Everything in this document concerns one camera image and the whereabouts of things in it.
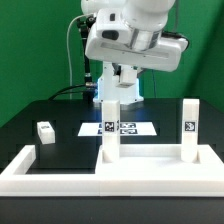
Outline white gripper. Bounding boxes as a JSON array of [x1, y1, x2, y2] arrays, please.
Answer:
[[85, 35, 186, 72]]

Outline white desk top panel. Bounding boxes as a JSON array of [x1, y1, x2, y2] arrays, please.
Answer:
[[95, 144, 224, 175]]

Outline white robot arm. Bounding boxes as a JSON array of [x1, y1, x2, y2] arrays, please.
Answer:
[[81, 0, 189, 105]]

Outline marker tag sheet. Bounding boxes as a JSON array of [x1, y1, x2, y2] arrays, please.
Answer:
[[78, 122, 157, 136]]

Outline white U-shaped fence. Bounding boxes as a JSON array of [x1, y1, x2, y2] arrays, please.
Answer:
[[0, 145, 224, 197]]

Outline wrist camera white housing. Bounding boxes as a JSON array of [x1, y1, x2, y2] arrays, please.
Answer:
[[96, 8, 131, 44]]

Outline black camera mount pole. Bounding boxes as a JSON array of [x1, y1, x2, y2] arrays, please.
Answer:
[[77, 16, 95, 102]]

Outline white cable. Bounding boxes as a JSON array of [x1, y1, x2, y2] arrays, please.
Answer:
[[66, 13, 92, 100]]

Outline black cable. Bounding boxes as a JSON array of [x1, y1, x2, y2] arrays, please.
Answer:
[[48, 83, 88, 101]]

